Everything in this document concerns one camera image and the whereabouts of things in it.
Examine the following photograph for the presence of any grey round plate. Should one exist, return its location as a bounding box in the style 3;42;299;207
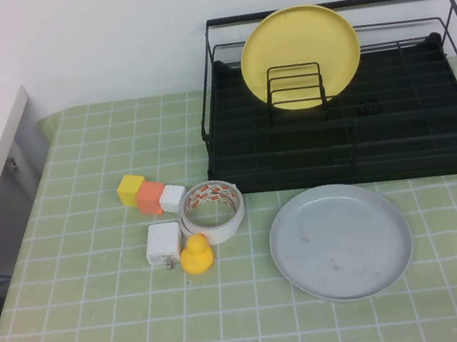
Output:
261;171;422;314

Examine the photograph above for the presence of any yellow round plate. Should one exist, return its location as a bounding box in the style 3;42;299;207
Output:
232;0;371;121

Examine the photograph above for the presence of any yellow rubber duck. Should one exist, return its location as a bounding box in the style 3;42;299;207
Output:
177;231;217;279

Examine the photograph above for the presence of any black plastic drain tray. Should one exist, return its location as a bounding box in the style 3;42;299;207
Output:
189;21;457;218

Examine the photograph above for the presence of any green checkered tablecloth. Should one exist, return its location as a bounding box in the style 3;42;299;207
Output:
0;41;457;342

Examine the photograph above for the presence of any white cube block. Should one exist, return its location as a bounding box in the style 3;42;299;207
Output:
156;181;190;217

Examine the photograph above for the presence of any yellow cube block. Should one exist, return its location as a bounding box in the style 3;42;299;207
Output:
113;171;148;211

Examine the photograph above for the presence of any orange cube block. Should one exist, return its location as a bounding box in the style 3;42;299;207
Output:
132;177;171;220

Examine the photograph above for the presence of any white tape roll red print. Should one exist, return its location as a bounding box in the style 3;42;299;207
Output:
172;175;251;250

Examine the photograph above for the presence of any white plug charger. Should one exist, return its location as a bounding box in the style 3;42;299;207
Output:
139;219;188;275

